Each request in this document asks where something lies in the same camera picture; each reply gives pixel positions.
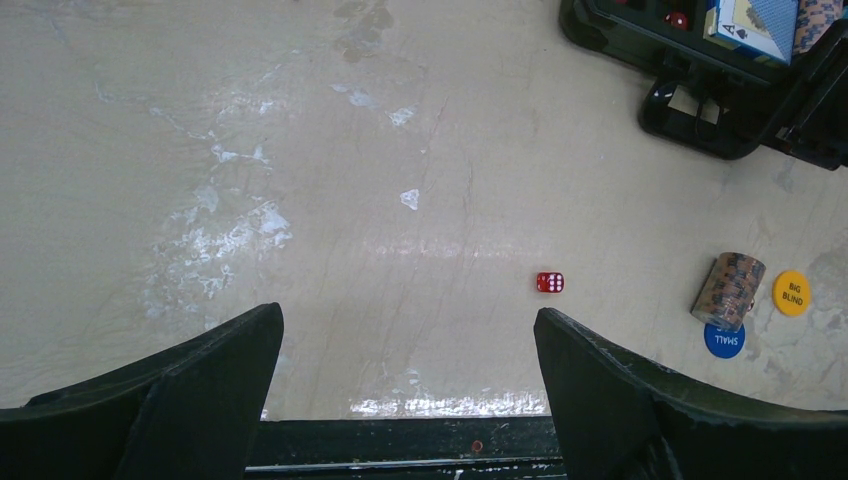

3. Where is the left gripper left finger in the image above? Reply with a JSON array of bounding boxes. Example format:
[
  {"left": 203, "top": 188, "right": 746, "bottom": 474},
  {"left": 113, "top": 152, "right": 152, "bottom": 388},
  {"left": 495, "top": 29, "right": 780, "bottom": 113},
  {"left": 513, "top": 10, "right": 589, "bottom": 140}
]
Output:
[{"left": 1, "top": 303, "right": 284, "bottom": 479}]

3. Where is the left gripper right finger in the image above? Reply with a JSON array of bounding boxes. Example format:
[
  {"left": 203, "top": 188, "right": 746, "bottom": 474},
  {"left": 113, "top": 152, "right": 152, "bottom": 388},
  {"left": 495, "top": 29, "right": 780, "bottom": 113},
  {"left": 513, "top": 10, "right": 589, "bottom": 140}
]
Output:
[{"left": 534, "top": 308, "right": 847, "bottom": 479}]

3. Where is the brown poker chip stack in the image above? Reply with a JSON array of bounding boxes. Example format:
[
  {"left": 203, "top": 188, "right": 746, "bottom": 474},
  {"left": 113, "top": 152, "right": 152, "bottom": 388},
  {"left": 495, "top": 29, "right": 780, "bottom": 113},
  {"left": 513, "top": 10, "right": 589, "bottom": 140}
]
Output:
[{"left": 690, "top": 252, "right": 766, "bottom": 332}]

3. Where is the black poker set case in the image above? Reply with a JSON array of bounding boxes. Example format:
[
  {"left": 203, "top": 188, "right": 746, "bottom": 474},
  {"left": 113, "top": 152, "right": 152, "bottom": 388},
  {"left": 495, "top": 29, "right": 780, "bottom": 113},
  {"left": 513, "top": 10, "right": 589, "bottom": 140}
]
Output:
[{"left": 559, "top": 1, "right": 847, "bottom": 171}]

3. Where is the blue small blind button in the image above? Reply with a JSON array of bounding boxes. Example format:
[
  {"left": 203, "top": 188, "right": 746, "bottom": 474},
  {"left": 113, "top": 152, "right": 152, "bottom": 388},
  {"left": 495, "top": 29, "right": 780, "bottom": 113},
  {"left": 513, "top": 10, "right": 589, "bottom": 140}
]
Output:
[{"left": 703, "top": 324, "right": 746, "bottom": 359}]

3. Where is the red die left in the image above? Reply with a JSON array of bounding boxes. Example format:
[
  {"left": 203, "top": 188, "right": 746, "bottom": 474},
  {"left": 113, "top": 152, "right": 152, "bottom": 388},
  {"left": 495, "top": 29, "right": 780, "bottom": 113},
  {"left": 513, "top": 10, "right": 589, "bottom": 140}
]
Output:
[{"left": 536, "top": 272, "right": 565, "bottom": 294}]

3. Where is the orange big blind button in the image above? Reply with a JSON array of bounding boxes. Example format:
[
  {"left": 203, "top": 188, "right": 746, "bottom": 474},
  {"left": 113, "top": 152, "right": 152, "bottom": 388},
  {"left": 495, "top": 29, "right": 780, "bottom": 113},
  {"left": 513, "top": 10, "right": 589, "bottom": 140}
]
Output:
[{"left": 772, "top": 270, "right": 812, "bottom": 317}]

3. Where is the red die in case right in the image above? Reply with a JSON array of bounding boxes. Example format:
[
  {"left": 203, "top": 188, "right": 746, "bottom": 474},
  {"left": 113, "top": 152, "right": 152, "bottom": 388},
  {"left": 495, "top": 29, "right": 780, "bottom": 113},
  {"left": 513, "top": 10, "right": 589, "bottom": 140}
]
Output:
[{"left": 664, "top": 11, "right": 689, "bottom": 31}]

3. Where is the blue card deck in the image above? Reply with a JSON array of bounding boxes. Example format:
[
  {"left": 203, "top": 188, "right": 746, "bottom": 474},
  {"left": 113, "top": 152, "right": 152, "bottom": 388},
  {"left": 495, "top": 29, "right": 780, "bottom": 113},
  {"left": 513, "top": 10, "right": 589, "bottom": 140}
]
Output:
[{"left": 703, "top": 0, "right": 799, "bottom": 66}]

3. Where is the tan chip stack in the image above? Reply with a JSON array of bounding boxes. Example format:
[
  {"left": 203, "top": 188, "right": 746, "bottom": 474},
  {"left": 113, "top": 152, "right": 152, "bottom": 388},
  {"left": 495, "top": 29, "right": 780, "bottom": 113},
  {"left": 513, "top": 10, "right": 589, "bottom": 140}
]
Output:
[{"left": 792, "top": 0, "right": 845, "bottom": 56}]

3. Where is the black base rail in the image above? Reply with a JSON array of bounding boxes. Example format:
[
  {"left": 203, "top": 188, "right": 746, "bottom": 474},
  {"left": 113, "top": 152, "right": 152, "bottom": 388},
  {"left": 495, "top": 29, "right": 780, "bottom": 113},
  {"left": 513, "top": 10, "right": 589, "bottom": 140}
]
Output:
[{"left": 244, "top": 416, "right": 567, "bottom": 479}]

